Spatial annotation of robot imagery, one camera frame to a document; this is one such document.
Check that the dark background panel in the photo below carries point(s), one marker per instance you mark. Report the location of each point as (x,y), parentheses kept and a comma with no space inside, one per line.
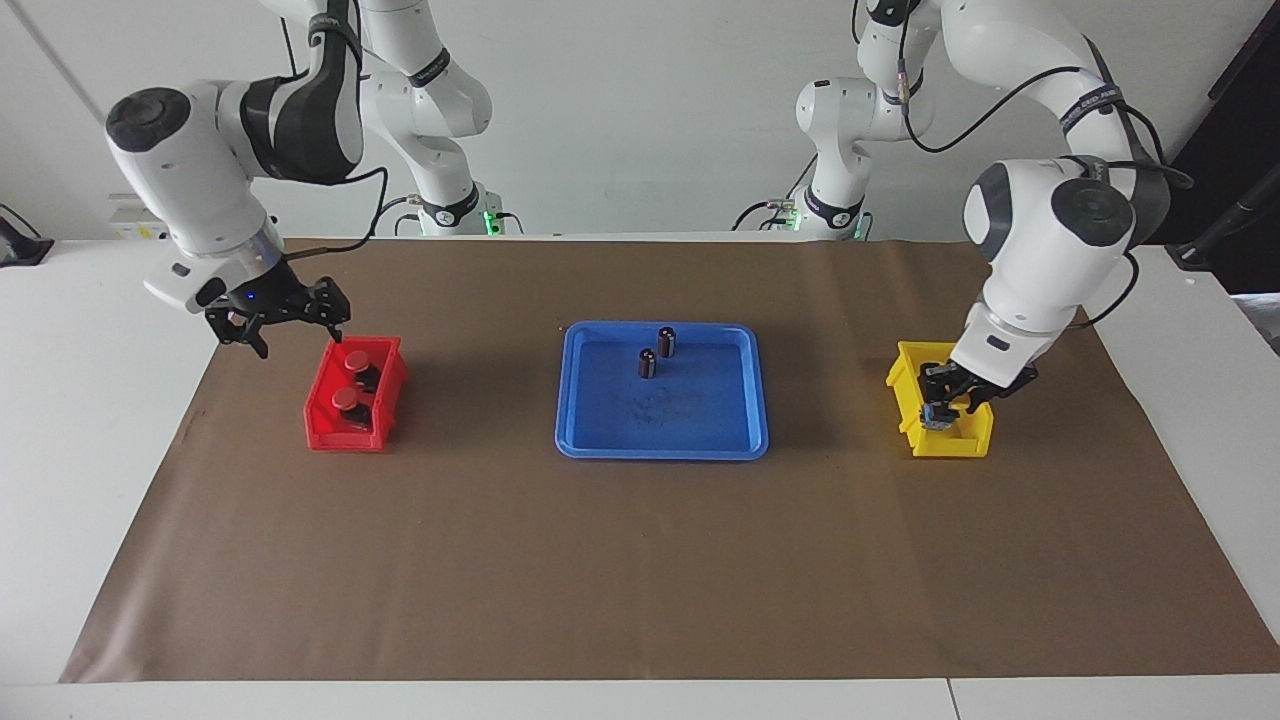
(1240,150)

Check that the black background device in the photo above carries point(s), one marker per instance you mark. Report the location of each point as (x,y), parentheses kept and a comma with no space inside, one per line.
(20,245)

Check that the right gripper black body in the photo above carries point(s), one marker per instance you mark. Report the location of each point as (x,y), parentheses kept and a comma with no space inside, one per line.
(262,302)

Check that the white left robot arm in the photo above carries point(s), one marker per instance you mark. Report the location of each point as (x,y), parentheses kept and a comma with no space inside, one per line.
(1050,220)

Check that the red plastic bin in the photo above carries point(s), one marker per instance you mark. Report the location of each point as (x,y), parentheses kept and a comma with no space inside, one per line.
(325,430)

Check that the blue plastic tray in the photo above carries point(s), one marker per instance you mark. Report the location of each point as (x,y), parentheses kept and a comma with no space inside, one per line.
(660,415)

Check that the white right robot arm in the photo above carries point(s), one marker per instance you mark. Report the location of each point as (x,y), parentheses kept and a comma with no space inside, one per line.
(200,160)

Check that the brown table mat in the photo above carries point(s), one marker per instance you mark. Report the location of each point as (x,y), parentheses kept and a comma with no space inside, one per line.
(640,560)

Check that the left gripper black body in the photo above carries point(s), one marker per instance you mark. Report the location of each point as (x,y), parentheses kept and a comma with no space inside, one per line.
(975,380)

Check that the white wall socket box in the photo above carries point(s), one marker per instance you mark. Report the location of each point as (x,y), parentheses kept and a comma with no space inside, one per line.
(135,220)

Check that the red push button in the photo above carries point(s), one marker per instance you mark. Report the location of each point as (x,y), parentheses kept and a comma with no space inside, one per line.
(345,401)
(357,359)

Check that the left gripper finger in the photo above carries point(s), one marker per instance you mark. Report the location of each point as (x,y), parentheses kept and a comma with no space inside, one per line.
(935,414)
(975,402)

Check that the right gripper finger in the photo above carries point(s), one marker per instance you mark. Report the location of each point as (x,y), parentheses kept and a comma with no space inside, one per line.
(330,303)
(240,332)

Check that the yellow plastic bin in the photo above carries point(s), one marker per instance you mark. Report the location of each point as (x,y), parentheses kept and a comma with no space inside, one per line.
(950,442)

